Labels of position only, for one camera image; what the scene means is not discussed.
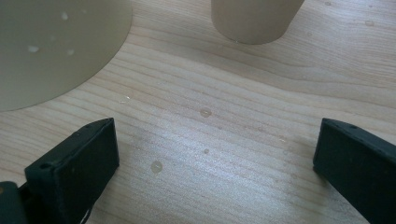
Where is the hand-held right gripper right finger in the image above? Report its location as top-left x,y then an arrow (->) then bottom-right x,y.
312,117 -> 396,224

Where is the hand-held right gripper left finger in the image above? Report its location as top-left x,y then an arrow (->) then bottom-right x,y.
23,117 -> 120,224

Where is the beige metal-rimmed container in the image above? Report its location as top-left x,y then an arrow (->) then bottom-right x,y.
0,0 -> 134,112

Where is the brown paper cup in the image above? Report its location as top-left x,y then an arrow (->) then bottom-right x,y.
210,0 -> 306,46

